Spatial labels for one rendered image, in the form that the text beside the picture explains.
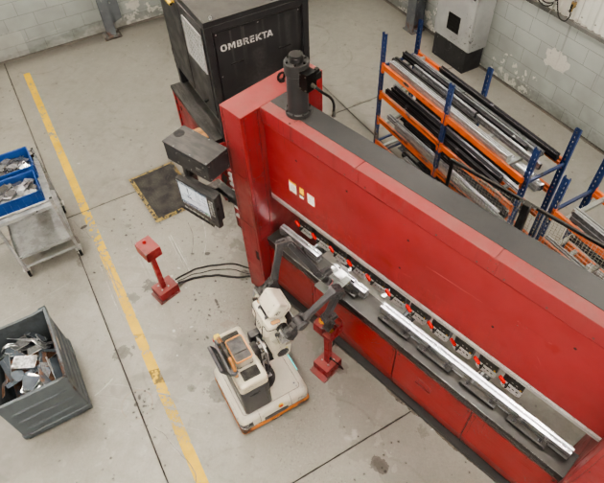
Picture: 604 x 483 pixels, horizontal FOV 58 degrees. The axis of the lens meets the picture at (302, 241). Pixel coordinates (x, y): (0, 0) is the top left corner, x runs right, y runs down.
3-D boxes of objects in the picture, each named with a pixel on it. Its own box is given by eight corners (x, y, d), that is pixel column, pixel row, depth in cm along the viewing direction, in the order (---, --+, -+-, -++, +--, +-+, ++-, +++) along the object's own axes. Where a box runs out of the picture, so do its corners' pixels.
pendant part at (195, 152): (182, 212, 501) (160, 140, 436) (200, 195, 513) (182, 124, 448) (221, 237, 481) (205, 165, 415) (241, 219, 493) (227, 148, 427)
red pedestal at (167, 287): (151, 293, 578) (128, 244, 514) (170, 280, 589) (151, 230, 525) (161, 305, 569) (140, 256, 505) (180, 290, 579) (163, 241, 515)
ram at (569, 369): (271, 196, 477) (263, 123, 415) (278, 192, 480) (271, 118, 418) (597, 442, 333) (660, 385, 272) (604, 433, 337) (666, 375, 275)
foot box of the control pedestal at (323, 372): (309, 370, 516) (309, 364, 507) (326, 353, 527) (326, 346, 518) (324, 383, 507) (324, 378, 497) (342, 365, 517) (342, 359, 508)
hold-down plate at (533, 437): (504, 420, 391) (505, 418, 388) (508, 414, 393) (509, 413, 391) (542, 449, 376) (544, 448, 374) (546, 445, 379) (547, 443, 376)
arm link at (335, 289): (332, 280, 398) (340, 289, 394) (338, 283, 410) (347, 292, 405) (290, 320, 406) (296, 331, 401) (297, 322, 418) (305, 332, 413)
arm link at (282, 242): (274, 235, 414) (277, 241, 405) (291, 235, 418) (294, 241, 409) (266, 284, 435) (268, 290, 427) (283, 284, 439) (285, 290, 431)
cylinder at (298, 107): (279, 111, 397) (274, 54, 361) (304, 97, 408) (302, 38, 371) (312, 132, 381) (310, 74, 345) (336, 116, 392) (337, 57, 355)
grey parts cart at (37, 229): (11, 227, 646) (-29, 168, 573) (66, 206, 665) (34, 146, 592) (27, 280, 595) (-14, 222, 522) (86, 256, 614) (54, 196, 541)
